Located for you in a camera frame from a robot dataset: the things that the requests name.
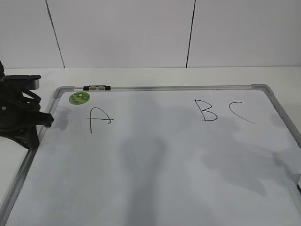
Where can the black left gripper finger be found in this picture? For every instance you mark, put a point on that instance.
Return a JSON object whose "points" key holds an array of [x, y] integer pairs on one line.
{"points": [[44, 119], [27, 137]]}

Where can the round green magnet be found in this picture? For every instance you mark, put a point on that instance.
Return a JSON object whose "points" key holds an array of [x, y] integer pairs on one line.
{"points": [[79, 98]]}

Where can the black hanging clip on frame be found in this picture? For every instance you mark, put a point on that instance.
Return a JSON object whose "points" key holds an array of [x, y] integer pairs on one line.
{"points": [[97, 88]]}

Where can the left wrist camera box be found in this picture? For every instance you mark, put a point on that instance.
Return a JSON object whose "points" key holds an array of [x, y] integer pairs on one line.
{"points": [[30, 82]]}

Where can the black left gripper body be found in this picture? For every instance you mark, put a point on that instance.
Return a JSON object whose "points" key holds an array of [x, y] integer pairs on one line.
{"points": [[17, 106]]}

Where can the white board with grey frame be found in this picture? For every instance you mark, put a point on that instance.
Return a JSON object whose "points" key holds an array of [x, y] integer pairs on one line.
{"points": [[161, 156]]}

